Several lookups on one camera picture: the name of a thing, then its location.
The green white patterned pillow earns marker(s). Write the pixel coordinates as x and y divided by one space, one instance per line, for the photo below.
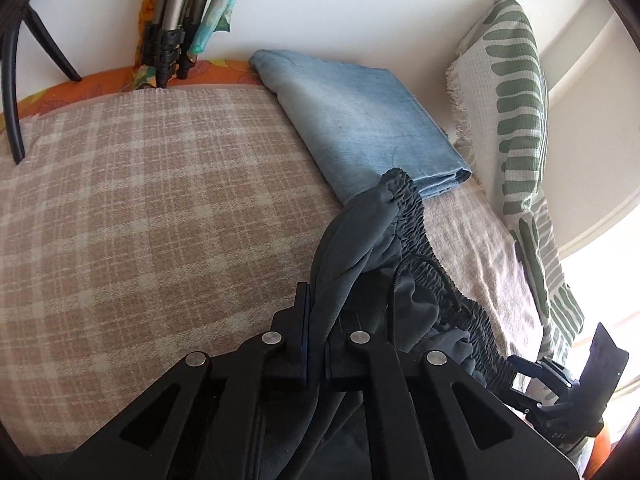
500 102

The dark navy pants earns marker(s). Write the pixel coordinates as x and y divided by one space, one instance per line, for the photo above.
380 284

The folded silver tripod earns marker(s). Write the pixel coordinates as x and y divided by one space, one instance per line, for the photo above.
166 39

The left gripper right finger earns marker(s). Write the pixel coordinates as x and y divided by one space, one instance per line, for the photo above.
426 418

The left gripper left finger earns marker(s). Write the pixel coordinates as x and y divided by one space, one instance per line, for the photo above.
201 419

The beige plaid bed blanket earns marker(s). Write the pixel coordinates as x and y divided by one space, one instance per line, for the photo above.
145 226

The folded light blue jeans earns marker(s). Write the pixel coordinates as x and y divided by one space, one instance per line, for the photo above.
358 122

